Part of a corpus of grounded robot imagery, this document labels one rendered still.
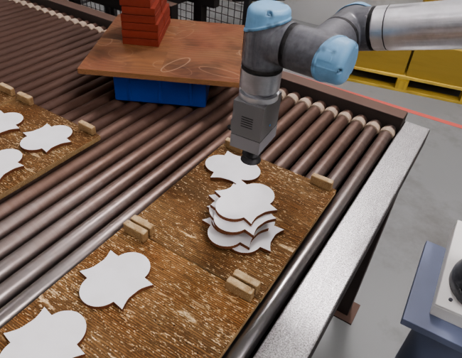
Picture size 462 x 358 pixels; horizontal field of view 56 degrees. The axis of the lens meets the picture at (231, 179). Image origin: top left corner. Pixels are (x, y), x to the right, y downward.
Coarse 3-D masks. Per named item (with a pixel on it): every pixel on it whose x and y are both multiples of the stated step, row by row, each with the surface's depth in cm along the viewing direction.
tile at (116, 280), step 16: (112, 256) 90; (128, 256) 91; (144, 256) 91; (80, 272) 87; (96, 272) 87; (112, 272) 87; (128, 272) 88; (144, 272) 88; (80, 288) 84; (96, 288) 84; (112, 288) 84; (128, 288) 85; (144, 288) 86; (96, 304) 81; (112, 304) 82
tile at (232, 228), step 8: (216, 216) 96; (264, 216) 97; (272, 216) 97; (216, 224) 94; (224, 224) 94; (232, 224) 94; (240, 224) 95; (248, 224) 95; (256, 224) 95; (224, 232) 93; (232, 232) 93; (240, 232) 94; (248, 232) 93
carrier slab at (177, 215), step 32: (192, 192) 109; (288, 192) 112; (320, 192) 113; (160, 224) 100; (192, 224) 101; (288, 224) 103; (192, 256) 93; (224, 256) 94; (256, 256) 94; (288, 256) 95
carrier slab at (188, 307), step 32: (96, 256) 91; (160, 256) 93; (64, 288) 85; (160, 288) 86; (192, 288) 87; (224, 288) 87; (96, 320) 80; (128, 320) 80; (160, 320) 81; (192, 320) 81; (224, 320) 82; (0, 352) 74; (96, 352) 75; (128, 352) 76; (160, 352) 76; (192, 352) 76; (224, 352) 78
